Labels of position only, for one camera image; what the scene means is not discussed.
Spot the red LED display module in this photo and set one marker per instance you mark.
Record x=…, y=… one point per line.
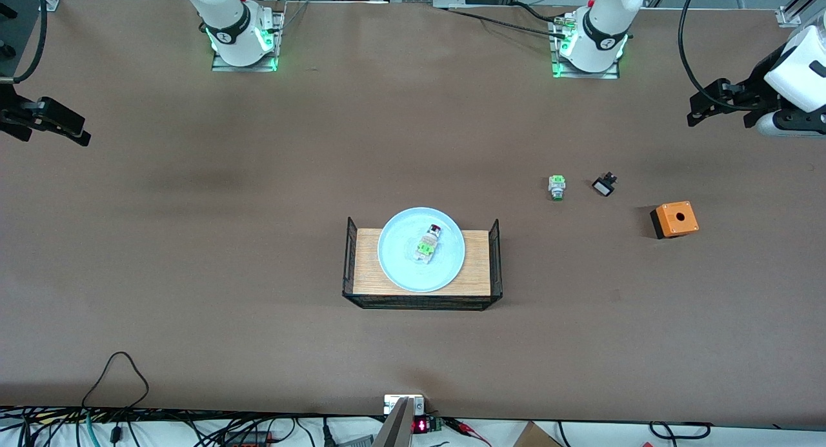
x=423, y=426

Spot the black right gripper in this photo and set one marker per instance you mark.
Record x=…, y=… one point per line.
x=9, y=109

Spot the brown cardboard piece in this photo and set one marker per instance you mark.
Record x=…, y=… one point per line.
x=535, y=437

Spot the orange button enclosure box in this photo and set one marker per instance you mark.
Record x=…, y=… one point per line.
x=676, y=218

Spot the black white rectangular button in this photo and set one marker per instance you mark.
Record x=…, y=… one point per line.
x=603, y=188

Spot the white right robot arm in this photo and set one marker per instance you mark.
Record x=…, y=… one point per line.
x=235, y=21

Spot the aluminium camera mount bar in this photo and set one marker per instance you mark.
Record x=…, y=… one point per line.
x=397, y=427

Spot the red push button switch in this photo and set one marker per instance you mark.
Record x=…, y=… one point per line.
x=426, y=247

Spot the green push button switch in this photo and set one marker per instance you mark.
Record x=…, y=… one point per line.
x=557, y=186

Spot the red clip lead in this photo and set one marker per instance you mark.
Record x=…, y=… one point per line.
x=461, y=425

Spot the light blue round plate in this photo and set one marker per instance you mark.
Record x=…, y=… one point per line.
x=400, y=266

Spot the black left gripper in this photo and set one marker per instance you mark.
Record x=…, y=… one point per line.
x=763, y=71

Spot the metal corner bracket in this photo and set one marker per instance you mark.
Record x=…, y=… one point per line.
x=50, y=3
x=788, y=16

